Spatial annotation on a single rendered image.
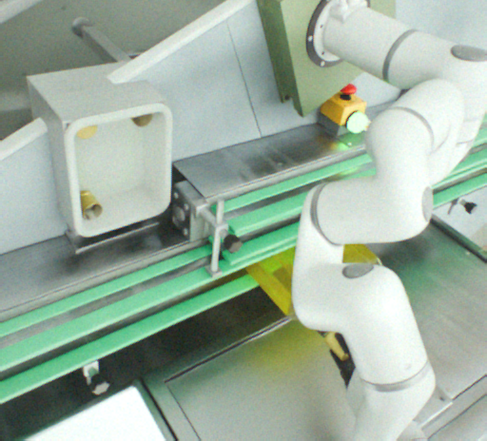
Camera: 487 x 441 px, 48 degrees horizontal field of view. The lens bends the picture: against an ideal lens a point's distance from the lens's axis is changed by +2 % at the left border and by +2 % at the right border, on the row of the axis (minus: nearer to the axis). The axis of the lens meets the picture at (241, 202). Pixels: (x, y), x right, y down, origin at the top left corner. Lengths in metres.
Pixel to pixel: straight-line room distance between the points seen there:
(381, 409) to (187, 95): 0.61
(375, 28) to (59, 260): 0.66
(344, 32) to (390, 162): 0.40
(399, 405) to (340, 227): 0.21
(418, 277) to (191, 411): 0.66
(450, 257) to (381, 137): 0.86
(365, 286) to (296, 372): 0.49
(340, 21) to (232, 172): 0.33
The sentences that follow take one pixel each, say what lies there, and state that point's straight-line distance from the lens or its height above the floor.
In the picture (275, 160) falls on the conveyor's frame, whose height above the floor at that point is 0.84.
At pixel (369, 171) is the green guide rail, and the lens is 1.15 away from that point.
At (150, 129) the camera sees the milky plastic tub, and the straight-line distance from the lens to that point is 0.93.
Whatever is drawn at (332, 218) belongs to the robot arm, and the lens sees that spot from 0.68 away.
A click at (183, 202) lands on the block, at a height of 0.85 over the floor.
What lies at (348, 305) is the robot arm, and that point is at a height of 1.27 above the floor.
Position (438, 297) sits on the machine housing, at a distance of 1.37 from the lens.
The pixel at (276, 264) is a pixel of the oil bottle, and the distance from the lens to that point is 1.03.
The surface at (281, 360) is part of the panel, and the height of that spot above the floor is 1.08.
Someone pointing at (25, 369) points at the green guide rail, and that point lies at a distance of 0.97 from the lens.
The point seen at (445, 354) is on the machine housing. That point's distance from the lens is 1.26.
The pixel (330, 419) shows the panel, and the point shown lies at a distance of 1.04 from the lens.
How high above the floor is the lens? 1.51
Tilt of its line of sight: 38 degrees down
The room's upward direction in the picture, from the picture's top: 135 degrees clockwise
